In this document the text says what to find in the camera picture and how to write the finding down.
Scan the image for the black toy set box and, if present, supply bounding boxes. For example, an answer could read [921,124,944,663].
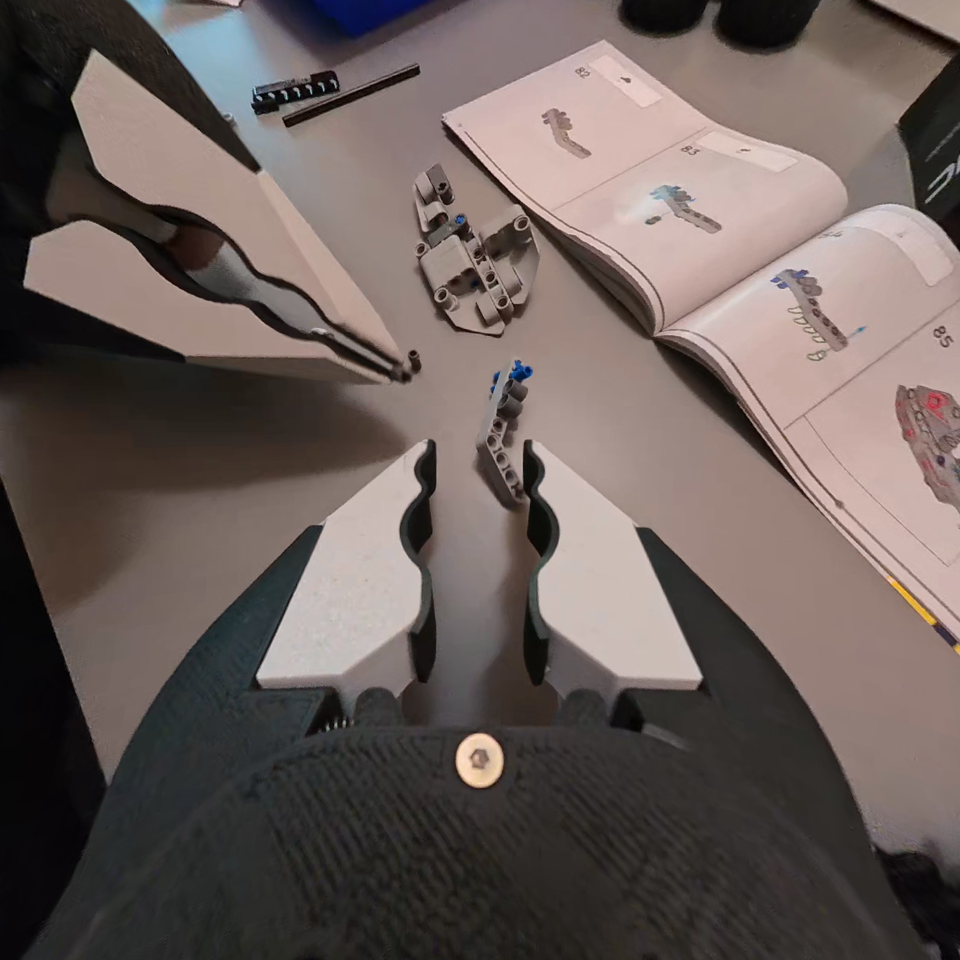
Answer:
[897,71,960,252]

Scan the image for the black toy axle rod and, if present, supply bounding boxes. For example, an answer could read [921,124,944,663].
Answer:
[282,63,421,129]

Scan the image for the person's black sweatshirt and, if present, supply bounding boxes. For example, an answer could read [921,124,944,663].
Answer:
[0,480,106,960]

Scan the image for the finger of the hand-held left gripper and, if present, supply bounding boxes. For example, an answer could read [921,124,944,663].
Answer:
[45,47,412,378]
[21,216,410,387]

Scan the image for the person's left hand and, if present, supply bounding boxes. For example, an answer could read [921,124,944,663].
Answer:
[153,217,230,273]

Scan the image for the open instruction booklet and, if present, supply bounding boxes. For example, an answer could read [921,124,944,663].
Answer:
[441,39,960,639]

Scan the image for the grey toy beam blue pins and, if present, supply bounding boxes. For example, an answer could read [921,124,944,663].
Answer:
[474,358,535,510]

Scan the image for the black toy beam with pegs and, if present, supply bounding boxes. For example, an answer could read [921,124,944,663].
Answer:
[251,69,340,116]

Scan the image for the grey desk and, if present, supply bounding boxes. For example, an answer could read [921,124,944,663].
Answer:
[0,0,960,856]

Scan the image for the grey toy brick assembly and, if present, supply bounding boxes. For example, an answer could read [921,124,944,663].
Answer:
[412,163,543,337]

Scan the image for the black toy tyre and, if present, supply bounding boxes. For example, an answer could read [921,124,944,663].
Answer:
[716,0,824,50]
[618,0,723,35]

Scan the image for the blue storage bin with tag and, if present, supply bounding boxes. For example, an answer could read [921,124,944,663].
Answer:
[309,0,468,37]

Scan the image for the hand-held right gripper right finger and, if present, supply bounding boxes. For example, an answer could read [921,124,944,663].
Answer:
[521,438,706,693]

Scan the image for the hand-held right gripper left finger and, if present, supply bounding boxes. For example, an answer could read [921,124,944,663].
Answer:
[255,438,440,690]

